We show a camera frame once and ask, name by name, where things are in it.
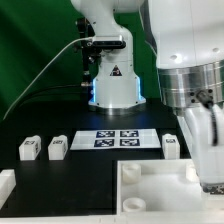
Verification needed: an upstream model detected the white camera cable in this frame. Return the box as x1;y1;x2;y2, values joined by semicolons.
2;37;94;121

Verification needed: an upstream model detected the white left obstacle bracket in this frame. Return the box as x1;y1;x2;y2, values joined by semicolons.
0;169;16;209

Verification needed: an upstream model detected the black cable on table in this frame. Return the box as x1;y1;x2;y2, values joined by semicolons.
13;83;91;108

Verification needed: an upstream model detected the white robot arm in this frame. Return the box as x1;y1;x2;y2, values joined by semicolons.
70;0;224;187

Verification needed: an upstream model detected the white marker base plate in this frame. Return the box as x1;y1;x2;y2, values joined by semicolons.
71;129;161;150

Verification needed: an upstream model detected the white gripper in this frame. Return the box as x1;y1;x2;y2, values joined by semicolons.
178;105;224;185

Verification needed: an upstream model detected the white square tabletop tray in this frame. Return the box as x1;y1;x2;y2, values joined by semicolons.
116;159;224;223

